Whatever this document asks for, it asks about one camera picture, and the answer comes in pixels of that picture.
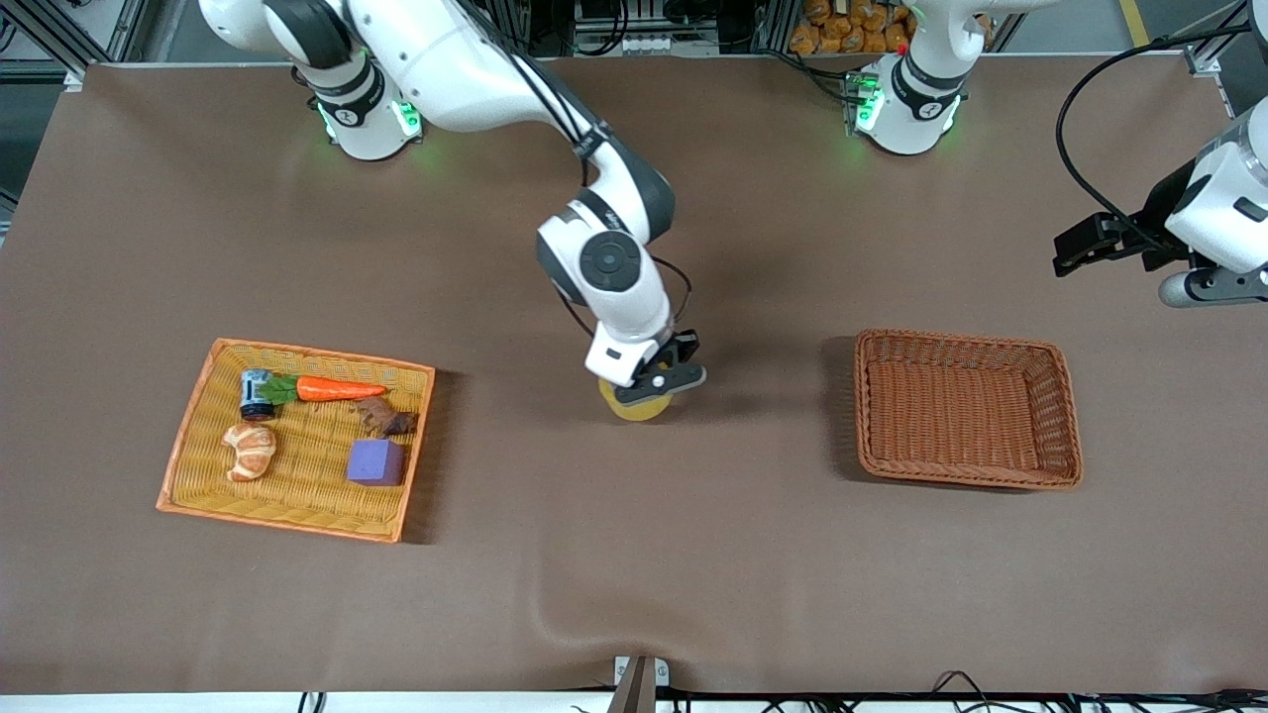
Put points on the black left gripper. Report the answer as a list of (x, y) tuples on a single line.
[(1161, 216)]

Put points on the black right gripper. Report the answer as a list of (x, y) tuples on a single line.
[(685, 347)]

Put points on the yellow tape roll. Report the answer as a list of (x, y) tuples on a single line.
[(639, 408)]

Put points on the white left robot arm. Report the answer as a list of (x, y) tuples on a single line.
[(911, 109)]

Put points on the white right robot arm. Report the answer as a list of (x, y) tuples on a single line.
[(446, 69)]

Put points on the brown wicker basket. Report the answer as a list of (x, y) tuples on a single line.
[(961, 416)]

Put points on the brown toy piece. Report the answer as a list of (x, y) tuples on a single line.
[(386, 418)]

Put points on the white socket bar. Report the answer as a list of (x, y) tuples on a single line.
[(644, 45)]

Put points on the purple cube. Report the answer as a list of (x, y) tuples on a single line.
[(374, 462)]

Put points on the bag of orange snacks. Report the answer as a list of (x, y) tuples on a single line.
[(842, 30)]

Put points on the orange toy carrot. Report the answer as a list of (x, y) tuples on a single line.
[(337, 389)]

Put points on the orange-rimmed yellow wicker tray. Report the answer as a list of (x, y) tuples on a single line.
[(297, 500)]

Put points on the small blue grey can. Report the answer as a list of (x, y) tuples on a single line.
[(257, 394)]

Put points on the toy croissant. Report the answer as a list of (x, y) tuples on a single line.
[(248, 451)]

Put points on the metal table edge bracket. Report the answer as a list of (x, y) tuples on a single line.
[(640, 683)]

